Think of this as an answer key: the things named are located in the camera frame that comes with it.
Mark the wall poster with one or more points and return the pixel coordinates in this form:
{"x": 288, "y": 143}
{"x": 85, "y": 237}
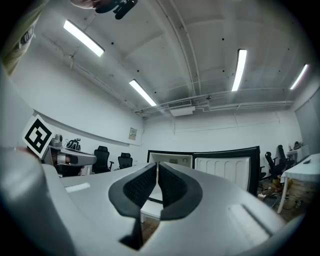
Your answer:
{"x": 132, "y": 133}

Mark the white power strip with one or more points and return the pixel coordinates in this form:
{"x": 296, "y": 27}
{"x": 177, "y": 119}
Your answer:
{"x": 261, "y": 195}

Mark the black head-worn camera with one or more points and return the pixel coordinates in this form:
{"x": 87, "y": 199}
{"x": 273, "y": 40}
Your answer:
{"x": 120, "y": 7}

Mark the white table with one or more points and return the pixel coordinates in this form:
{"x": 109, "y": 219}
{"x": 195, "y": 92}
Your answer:
{"x": 303, "y": 168}

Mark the ceiling projector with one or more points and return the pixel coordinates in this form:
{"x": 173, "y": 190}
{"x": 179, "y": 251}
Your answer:
{"x": 209, "y": 97}

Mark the fridge door with white lining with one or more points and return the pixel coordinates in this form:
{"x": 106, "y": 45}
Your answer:
{"x": 225, "y": 168}

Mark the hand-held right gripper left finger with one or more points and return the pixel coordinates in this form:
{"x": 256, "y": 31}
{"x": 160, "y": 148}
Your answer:
{"x": 136, "y": 186}

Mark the black bag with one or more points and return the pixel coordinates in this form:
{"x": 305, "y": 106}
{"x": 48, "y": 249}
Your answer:
{"x": 73, "y": 145}

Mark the black office chair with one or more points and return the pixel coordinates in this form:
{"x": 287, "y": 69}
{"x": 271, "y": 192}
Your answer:
{"x": 285, "y": 160}
{"x": 125, "y": 161}
{"x": 271, "y": 165}
{"x": 102, "y": 160}

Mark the dark remote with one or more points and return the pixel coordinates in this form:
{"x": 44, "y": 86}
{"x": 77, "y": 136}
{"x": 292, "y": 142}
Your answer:
{"x": 307, "y": 161}

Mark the person's green sleeve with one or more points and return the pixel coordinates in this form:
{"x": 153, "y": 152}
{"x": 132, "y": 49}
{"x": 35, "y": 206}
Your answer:
{"x": 18, "y": 42}

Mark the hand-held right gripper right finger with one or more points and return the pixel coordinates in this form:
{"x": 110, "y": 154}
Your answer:
{"x": 175, "y": 190}

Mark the white cabinet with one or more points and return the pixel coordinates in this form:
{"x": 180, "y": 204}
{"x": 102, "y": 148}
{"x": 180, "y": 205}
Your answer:
{"x": 301, "y": 152}

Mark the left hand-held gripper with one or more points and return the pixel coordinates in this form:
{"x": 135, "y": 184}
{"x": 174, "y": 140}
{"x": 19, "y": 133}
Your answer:
{"x": 37, "y": 136}

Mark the white ceiling air conditioner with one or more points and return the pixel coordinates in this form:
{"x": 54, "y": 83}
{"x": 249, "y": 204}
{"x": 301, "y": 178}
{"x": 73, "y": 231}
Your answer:
{"x": 182, "y": 108}

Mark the long ceiling light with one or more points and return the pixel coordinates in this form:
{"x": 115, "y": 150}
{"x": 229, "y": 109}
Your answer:
{"x": 239, "y": 70}
{"x": 143, "y": 93}
{"x": 83, "y": 38}
{"x": 299, "y": 76}

